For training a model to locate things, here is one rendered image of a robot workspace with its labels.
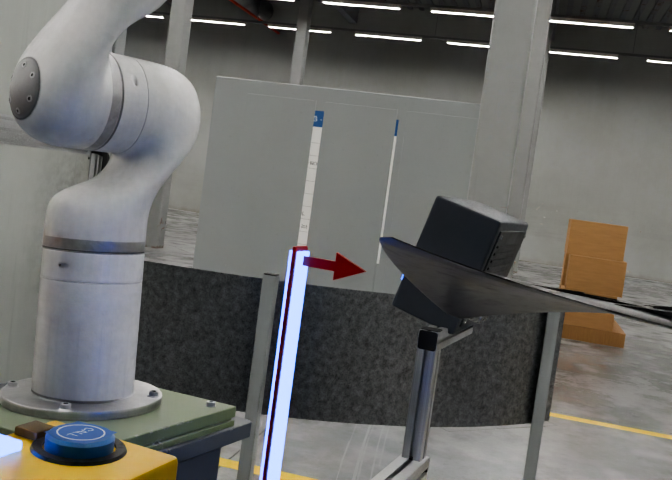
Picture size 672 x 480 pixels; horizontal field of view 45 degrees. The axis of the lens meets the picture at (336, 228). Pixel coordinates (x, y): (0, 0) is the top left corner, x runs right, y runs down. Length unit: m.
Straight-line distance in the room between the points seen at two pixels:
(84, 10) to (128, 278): 0.31
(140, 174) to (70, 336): 0.21
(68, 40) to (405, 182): 5.82
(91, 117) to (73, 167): 1.71
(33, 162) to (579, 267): 6.87
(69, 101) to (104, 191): 0.12
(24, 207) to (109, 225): 1.57
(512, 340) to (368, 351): 0.51
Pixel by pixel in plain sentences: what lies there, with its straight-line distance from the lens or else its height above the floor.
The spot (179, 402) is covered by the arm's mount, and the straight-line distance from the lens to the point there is 1.06.
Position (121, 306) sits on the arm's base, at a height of 1.07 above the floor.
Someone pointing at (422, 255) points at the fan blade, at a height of 1.21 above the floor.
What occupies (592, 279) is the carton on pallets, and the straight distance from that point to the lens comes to 8.70.
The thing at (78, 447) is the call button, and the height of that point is 1.08.
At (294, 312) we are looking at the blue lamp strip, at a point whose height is 1.13.
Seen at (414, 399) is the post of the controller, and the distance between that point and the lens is 1.23.
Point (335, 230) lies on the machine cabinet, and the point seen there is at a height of 0.87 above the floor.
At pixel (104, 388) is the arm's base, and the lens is 1.00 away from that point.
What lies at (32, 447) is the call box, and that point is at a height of 1.07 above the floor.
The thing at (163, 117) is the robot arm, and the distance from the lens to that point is 1.01.
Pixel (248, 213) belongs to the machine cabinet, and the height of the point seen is 0.91.
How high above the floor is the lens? 1.25
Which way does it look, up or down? 3 degrees down
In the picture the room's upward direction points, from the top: 8 degrees clockwise
